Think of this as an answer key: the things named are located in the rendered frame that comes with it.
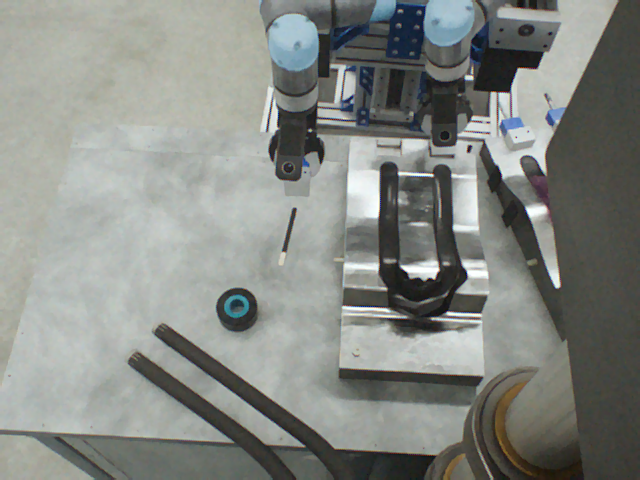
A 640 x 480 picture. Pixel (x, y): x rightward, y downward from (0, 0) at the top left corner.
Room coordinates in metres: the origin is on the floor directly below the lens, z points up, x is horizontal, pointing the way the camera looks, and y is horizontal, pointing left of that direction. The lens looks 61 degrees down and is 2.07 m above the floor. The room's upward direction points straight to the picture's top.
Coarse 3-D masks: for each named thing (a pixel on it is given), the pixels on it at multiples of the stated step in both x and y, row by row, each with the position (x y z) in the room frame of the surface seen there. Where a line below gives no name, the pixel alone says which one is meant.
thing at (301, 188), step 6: (306, 162) 0.80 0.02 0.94; (306, 168) 0.78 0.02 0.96; (306, 174) 0.76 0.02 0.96; (288, 180) 0.75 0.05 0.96; (300, 180) 0.75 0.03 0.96; (306, 180) 0.75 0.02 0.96; (288, 186) 0.75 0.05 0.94; (294, 186) 0.75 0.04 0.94; (300, 186) 0.75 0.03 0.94; (306, 186) 0.75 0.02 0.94; (288, 192) 0.75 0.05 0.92; (294, 192) 0.75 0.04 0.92; (300, 192) 0.75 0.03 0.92; (306, 192) 0.75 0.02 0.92
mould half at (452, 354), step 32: (352, 160) 0.85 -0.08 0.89; (384, 160) 0.85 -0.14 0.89; (416, 160) 0.85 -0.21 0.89; (448, 160) 0.84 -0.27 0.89; (352, 192) 0.77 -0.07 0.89; (416, 192) 0.77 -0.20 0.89; (352, 224) 0.69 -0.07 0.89; (416, 224) 0.69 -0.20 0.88; (352, 256) 0.60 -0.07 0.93; (416, 256) 0.60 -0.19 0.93; (480, 256) 0.60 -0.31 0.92; (352, 288) 0.54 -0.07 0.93; (384, 288) 0.53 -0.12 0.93; (480, 288) 0.53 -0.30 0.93; (352, 320) 0.50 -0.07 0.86; (384, 320) 0.50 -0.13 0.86; (416, 320) 0.50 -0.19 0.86; (448, 320) 0.50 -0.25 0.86; (480, 320) 0.50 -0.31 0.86; (384, 352) 0.44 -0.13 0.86; (416, 352) 0.44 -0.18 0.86; (448, 352) 0.44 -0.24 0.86; (480, 352) 0.44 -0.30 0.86; (448, 384) 0.40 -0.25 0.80
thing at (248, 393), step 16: (160, 336) 0.48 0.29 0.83; (176, 336) 0.48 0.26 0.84; (192, 352) 0.44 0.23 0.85; (208, 368) 0.41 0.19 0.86; (224, 368) 0.41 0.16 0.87; (224, 384) 0.38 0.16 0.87; (240, 384) 0.37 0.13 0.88; (256, 400) 0.34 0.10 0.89; (272, 400) 0.34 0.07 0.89; (272, 416) 0.31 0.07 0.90; (288, 416) 0.31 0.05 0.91; (288, 432) 0.28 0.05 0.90
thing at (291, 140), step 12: (288, 120) 0.76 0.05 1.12; (300, 120) 0.76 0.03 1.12; (288, 132) 0.75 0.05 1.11; (300, 132) 0.75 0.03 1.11; (288, 144) 0.73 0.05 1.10; (300, 144) 0.73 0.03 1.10; (288, 156) 0.71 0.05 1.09; (300, 156) 0.71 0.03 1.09; (276, 168) 0.69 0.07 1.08; (288, 168) 0.69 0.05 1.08; (300, 168) 0.69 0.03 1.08
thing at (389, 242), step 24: (384, 168) 0.83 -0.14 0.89; (384, 192) 0.77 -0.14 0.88; (432, 192) 0.77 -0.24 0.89; (384, 216) 0.72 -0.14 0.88; (384, 240) 0.65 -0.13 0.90; (384, 264) 0.59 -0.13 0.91; (456, 264) 0.59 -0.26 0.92; (408, 288) 0.54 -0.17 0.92; (432, 288) 0.54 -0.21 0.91; (456, 288) 0.53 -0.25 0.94; (408, 312) 0.50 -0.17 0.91; (432, 312) 0.51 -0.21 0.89
